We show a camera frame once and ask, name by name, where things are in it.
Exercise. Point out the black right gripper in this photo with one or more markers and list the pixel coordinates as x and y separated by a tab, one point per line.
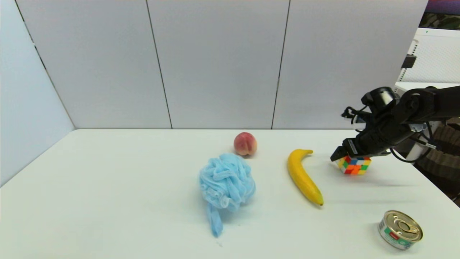
381	135

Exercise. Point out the multicolour rubiks cube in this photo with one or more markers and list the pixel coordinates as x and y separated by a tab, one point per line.
354	166

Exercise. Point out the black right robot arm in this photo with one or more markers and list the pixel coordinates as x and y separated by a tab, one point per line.
431	104

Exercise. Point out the yellow banana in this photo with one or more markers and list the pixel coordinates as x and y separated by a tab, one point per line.
302	176

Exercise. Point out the brown woven object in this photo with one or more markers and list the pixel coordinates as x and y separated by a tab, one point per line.
444	162

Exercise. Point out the round tin can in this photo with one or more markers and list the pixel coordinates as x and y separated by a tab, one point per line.
399	230

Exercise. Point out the white side table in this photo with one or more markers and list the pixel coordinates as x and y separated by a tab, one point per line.
420	85

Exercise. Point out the red peach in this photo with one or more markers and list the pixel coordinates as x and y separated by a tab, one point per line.
245	143

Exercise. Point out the white perforated board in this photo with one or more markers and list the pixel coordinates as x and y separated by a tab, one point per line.
436	54

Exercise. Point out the light blue bath loofah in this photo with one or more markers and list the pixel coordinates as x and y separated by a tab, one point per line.
226	183

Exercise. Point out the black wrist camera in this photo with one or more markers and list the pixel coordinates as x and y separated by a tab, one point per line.
379	97

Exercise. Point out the black bracket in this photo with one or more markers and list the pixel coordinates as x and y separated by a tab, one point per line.
409	61

